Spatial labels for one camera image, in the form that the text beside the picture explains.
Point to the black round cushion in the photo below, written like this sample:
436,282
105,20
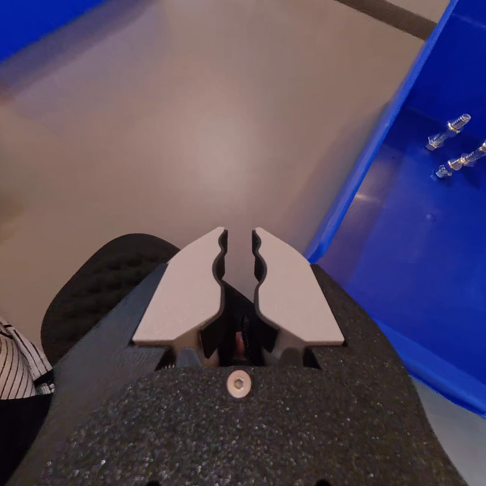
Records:
99,288

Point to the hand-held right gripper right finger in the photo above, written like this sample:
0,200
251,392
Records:
296,300

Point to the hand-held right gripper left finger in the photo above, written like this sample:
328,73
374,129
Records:
182,300

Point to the blue plastic bin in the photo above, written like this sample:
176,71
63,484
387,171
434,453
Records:
410,266
38,23

